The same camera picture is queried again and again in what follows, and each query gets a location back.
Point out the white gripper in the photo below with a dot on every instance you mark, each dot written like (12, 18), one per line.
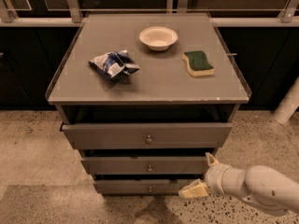
(214, 176)

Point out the grey bottom drawer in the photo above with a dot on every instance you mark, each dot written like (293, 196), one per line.
(141, 187)

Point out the grey drawer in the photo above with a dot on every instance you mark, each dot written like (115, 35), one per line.
(146, 135)
(141, 187)
(145, 165)

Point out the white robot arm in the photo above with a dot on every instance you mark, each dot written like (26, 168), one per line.
(261, 187)

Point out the grey top drawer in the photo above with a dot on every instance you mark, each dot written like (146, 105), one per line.
(146, 135)

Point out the grey drawer cabinet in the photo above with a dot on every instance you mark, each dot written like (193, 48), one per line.
(161, 91)

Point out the grey middle drawer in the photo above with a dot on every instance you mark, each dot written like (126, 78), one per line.
(145, 165)

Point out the white pole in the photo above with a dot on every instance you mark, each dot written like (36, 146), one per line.
(288, 105)

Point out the green yellow sponge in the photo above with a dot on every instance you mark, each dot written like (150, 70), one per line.
(197, 63)

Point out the blue white chip bag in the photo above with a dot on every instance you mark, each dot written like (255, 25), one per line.
(114, 65)

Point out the white bowl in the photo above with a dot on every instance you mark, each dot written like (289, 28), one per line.
(158, 38)

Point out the metal railing frame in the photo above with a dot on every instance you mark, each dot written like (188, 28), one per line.
(223, 13)

